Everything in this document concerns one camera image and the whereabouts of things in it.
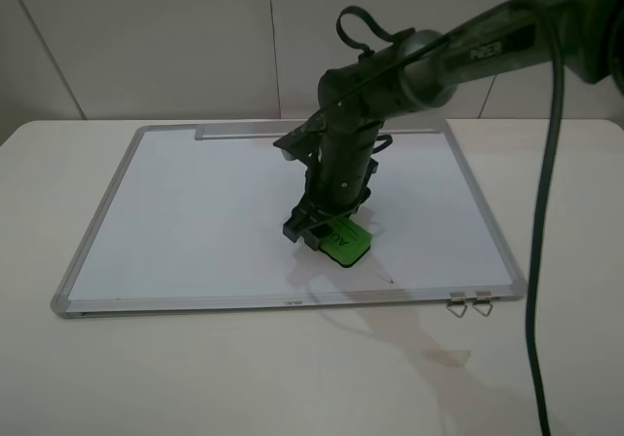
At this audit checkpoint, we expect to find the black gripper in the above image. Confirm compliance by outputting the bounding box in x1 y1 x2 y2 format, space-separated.
283 185 371 251

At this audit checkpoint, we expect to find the green whiteboard eraser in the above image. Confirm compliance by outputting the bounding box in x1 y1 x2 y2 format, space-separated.
319 218 372 268

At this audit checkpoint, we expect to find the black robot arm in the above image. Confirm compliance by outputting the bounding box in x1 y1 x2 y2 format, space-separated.
276 0 623 248

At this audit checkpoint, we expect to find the white aluminium-framed whiteboard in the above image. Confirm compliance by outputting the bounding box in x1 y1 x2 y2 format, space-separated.
51 122 527 318

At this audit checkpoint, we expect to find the left metal hanging clip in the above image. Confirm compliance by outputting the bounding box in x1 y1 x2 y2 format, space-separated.
447 292 468 319

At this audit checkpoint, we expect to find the metal hanging clip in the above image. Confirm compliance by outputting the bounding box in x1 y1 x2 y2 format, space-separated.
472 291 499 318
447 292 468 319

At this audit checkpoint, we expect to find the right metal hanging clip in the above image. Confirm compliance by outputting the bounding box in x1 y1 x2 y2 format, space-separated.
472 291 499 318

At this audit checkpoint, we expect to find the clear tape piece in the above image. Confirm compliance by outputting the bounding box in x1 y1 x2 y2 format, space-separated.
424 349 472 369

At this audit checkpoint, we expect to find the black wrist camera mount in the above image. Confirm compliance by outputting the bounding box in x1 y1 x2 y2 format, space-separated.
273 119 325 165

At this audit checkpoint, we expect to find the thick black cable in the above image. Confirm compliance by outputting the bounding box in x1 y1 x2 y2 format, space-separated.
525 0 566 436

